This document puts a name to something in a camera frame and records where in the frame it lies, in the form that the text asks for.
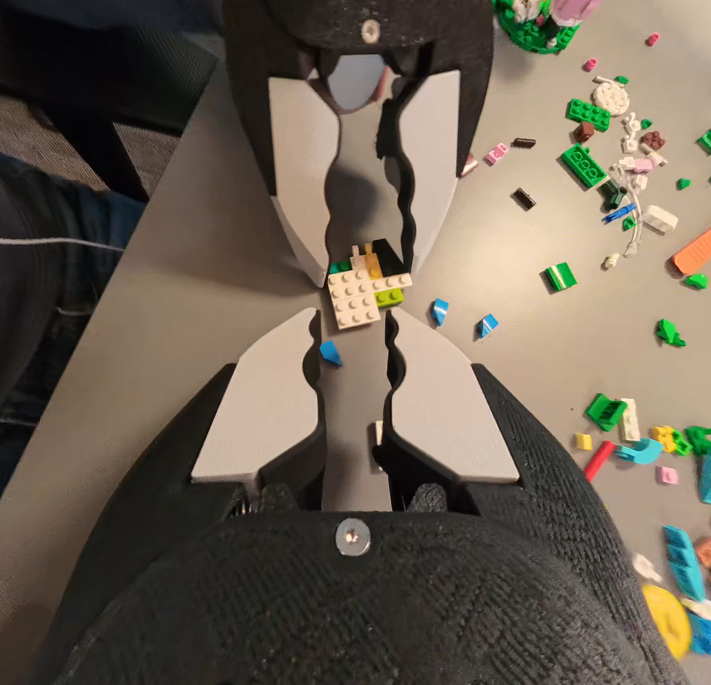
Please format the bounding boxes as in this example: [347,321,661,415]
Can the red bar brick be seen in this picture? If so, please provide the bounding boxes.
[583,439,617,483]

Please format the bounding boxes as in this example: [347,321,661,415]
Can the white round flower piece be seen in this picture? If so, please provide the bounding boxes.
[591,77,632,115]

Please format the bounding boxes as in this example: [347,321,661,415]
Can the white green brick assembly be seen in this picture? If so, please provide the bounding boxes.
[326,239,413,331]

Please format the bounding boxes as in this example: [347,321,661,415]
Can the green tile brick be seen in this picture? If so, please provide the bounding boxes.
[543,261,579,294]

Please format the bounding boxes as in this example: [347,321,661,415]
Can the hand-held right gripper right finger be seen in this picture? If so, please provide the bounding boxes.
[382,309,521,485]

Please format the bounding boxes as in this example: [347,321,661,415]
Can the white chunky brick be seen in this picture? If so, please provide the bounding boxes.
[642,204,680,235]

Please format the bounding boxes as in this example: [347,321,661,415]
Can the orange brick separator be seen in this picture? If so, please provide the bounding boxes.
[671,235,711,278]

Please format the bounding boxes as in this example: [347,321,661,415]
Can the white narrow plate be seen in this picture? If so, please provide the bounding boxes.
[619,397,642,443]

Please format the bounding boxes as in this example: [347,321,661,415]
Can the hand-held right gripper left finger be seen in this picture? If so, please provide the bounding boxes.
[190,306,327,485]

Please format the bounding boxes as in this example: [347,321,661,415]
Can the scattered small toy bricks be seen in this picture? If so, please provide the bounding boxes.
[482,30,711,664]

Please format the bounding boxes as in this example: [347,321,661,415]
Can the green grille brick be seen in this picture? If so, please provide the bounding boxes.
[584,393,628,433]

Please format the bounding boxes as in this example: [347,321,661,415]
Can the person's leg in jeans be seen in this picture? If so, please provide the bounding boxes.
[0,155,148,495]

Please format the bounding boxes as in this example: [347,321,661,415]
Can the yellow round dish brick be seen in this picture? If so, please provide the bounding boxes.
[641,583,694,661]

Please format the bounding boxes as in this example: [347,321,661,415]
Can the long light blue slope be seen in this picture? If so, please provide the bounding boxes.
[662,524,708,603]

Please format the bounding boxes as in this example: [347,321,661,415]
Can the light blue curved brick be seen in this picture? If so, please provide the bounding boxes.
[613,437,664,465]

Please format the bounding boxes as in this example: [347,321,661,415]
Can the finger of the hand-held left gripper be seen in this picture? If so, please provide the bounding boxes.
[268,76,342,289]
[377,69,463,279]

